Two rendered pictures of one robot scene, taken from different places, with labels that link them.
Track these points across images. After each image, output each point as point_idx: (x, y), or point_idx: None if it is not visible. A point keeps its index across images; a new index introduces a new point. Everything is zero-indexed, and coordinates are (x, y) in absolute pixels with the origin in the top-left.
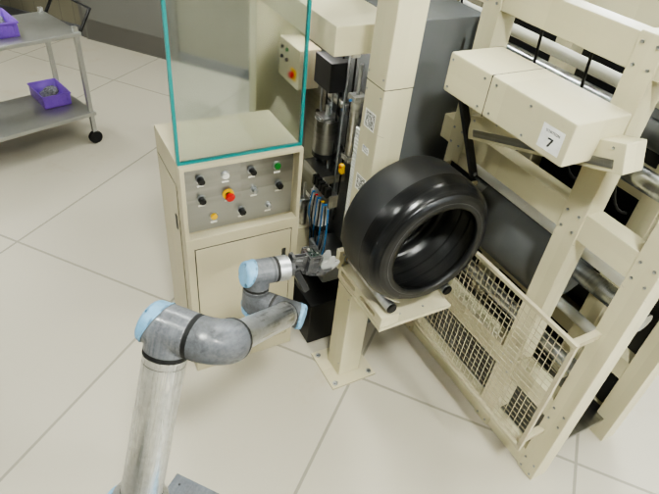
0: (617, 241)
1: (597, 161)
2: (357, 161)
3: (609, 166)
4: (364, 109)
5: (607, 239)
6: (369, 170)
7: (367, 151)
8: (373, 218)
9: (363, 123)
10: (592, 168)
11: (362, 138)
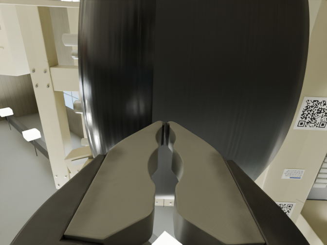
0: (70, 88)
1: (81, 161)
2: (322, 148)
3: (73, 162)
4: (293, 218)
5: (77, 85)
6: (281, 150)
7: (286, 174)
8: (155, 192)
9: (297, 202)
10: (82, 155)
11: (301, 184)
